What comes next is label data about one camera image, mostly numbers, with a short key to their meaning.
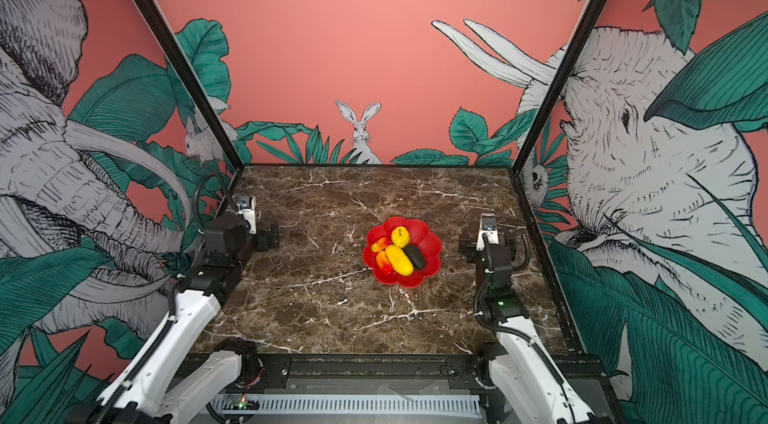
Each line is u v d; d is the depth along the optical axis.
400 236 0.93
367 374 0.75
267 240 0.71
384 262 0.90
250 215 0.69
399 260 0.91
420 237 0.98
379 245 0.93
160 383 0.42
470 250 0.72
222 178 1.13
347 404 0.70
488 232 0.65
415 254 0.92
